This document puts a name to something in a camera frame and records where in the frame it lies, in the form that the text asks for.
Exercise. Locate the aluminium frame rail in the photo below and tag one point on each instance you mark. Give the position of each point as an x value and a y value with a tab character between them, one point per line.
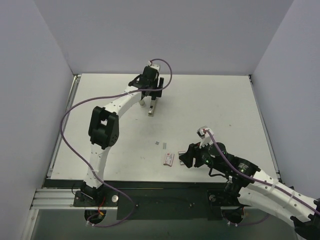
52	197

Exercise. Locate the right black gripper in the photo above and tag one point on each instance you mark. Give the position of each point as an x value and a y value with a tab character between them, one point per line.
193	155

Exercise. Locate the red white staple box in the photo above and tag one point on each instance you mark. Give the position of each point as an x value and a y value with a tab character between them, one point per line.
168	159

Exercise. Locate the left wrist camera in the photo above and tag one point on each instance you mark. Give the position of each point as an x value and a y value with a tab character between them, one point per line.
154	67

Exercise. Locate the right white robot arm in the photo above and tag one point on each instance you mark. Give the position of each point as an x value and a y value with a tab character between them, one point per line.
253	187

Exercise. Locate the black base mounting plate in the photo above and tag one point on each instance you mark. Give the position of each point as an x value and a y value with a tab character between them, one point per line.
160	201

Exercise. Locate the large black beige stapler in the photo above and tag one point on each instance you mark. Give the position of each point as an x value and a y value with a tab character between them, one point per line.
152	107

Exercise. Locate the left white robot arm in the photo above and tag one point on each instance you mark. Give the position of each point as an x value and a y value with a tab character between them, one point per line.
104	125

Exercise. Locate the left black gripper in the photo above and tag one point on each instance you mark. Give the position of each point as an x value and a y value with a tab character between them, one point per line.
152	92

